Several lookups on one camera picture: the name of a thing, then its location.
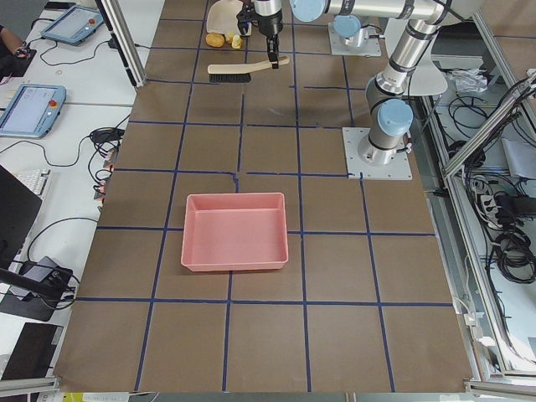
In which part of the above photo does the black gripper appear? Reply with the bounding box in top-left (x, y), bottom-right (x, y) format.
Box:
top-left (255, 0), bottom-right (283, 69)
top-left (236, 2), bottom-right (254, 37)

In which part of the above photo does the pale food chunk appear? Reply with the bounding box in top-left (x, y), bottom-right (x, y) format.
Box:
top-left (230, 34), bottom-right (243, 49)
top-left (225, 32), bottom-right (235, 44)

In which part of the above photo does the white plastic dustpan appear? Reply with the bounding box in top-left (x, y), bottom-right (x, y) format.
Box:
top-left (206, 0), bottom-right (252, 36)

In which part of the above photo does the brown potato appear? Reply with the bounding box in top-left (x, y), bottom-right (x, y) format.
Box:
top-left (205, 33), bottom-right (226, 49)

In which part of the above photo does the white hand brush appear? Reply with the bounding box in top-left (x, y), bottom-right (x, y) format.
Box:
top-left (207, 56), bottom-right (290, 84)

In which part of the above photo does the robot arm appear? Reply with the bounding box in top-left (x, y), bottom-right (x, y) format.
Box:
top-left (236, 1), bottom-right (363, 49)
top-left (290, 1), bottom-right (483, 166)

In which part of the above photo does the pink plastic bin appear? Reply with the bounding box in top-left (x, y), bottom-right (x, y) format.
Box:
top-left (181, 193), bottom-right (289, 272)

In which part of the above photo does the blue teach pendant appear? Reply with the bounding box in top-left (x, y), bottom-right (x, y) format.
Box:
top-left (41, 5), bottom-right (104, 46)

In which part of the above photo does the black power brick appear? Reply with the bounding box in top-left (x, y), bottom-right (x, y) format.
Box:
top-left (90, 127), bottom-right (125, 144)

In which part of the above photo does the person at desk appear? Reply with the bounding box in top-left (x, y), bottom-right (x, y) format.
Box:
top-left (0, 26), bottom-right (36, 80)

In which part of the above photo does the white keyboard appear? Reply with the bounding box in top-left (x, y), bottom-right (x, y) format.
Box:
top-left (14, 168), bottom-right (51, 198)

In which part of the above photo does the black monitor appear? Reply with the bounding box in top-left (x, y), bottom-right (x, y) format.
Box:
top-left (0, 167), bottom-right (42, 270)

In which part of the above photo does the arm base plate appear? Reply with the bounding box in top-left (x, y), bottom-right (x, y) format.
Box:
top-left (342, 127), bottom-right (413, 181)
top-left (328, 23), bottom-right (382, 57)

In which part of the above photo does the aluminium frame post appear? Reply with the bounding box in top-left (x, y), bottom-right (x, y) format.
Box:
top-left (95, 0), bottom-right (147, 88)

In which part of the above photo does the black camera stand base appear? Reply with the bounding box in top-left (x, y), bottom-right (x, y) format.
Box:
top-left (1, 257), bottom-right (80, 322)

